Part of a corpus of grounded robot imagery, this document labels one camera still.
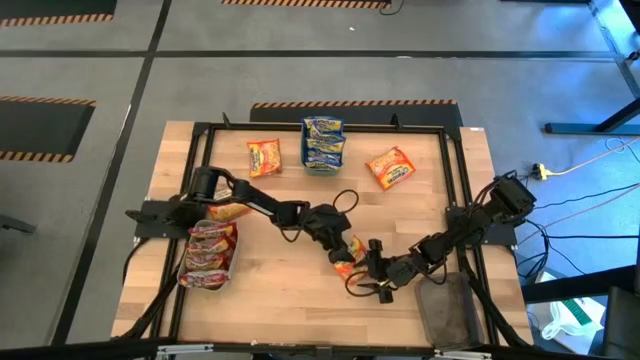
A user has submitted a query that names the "black desk leg frame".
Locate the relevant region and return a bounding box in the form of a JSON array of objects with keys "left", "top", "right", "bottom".
[{"left": 543, "top": 0, "right": 640, "bottom": 136}]

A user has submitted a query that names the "black aluminium table frame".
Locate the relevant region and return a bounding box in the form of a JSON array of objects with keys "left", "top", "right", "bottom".
[{"left": 117, "top": 112, "right": 534, "bottom": 349}]

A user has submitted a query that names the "black furniture foot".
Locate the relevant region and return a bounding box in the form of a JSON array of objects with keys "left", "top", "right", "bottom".
[{"left": 0, "top": 213, "right": 37, "bottom": 235}]

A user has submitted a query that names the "blue Maruchan soy ramen packet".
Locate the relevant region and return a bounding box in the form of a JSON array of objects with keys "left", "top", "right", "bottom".
[
  {"left": 304, "top": 134, "right": 347, "bottom": 154},
  {"left": 302, "top": 148, "right": 344, "bottom": 170},
  {"left": 302, "top": 115, "right": 345, "bottom": 140}
]

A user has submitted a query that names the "light grey plastic bin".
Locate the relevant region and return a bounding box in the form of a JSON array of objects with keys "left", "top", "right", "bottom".
[{"left": 175, "top": 218, "right": 240, "bottom": 294}]

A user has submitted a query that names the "white floor cable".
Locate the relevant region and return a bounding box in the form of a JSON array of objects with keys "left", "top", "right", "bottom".
[{"left": 603, "top": 135, "right": 640, "bottom": 169}]

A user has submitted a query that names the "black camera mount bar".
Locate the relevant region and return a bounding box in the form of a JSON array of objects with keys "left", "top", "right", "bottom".
[{"left": 0, "top": 338, "right": 640, "bottom": 360}]

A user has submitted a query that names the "dark translucent plastic bin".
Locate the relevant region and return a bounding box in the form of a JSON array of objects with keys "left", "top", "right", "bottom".
[{"left": 413, "top": 271, "right": 485, "bottom": 351}]

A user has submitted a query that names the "black hazard-striped floor mat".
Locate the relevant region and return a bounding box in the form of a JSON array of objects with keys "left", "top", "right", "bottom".
[
  {"left": 0, "top": 95, "right": 97, "bottom": 164},
  {"left": 221, "top": 0, "right": 393, "bottom": 10},
  {"left": 0, "top": 0, "right": 117, "bottom": 27},
  {"left": 248, "top": 98, "right": 465, "bottom": 129}
]

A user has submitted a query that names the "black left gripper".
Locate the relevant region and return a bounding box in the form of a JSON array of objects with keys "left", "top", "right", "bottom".
[{"left": 305, "top": 203, "right": 357, "bottom": 266}]

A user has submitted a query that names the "black chair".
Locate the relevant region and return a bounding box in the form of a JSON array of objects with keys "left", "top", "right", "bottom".
[{"left": 602, "top": 285, "right": 640, "bottom": 360}]

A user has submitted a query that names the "beige extension cable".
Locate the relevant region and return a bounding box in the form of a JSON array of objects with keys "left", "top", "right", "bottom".
[{"left": 547, "top": 147, "right": 640, "bottom": 177}]

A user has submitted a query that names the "white plastic bag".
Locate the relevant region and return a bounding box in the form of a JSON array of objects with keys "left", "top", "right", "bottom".
[{"left": 538, "top": 294, "right": 605, "bottom": 342}]

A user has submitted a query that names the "black desk beam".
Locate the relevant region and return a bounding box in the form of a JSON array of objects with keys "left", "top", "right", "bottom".
[{"left": 521, "top": 264, "right": 640, "bottom": 305}]

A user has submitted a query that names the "teal plastic bin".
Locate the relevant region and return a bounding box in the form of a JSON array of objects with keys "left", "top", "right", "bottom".
[{"left": 299, "top": 117, "right": 347, "bottom": 177}]

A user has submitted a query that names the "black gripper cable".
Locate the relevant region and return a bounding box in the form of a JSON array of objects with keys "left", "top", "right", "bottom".
[
  {"left": 343, "top": 268, "right": 384, "bottom": 300},
  {"left": 331, "top": 188, "right": 361, "bottom": 218}
]

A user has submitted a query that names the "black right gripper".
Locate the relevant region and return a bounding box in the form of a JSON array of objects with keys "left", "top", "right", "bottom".
[{"left": 359, "top": 239, "right": 421, "bottom": 304}]

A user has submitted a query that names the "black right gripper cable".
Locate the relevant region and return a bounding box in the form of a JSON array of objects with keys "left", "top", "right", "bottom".
[{"left": 343, "top": 268, "right": 384, "bottom": 300}]

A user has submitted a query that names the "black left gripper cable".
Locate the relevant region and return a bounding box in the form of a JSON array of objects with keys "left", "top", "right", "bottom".
[{"left": 331, "top": 188, "right": 361, "bottom": 218}]

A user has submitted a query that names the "black floor cable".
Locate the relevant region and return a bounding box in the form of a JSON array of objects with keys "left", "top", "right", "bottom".
[
  {"left": 517, "top": 217, "right": 640, "bottom": 281},
  {"left": 378, "top": 0, "right": 407, "bottom": 16},
  {"left": 519, "top": 182, "right": 640, "bottom": 216}
]

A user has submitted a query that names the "orange Maruchan chicken ramen packet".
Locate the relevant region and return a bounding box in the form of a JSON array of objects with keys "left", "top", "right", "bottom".
[
  {"left": 363, "top": 145, "right": 417, "bottom": 192},
  {"left": 206, "top": 187, "right": 252, "bottom": 224},
  {"left": 333, "top": 234, "right": 370, "bottom": 287},
  {"left": 246, "top": 138, "right": 283, "bottom": 179}
]

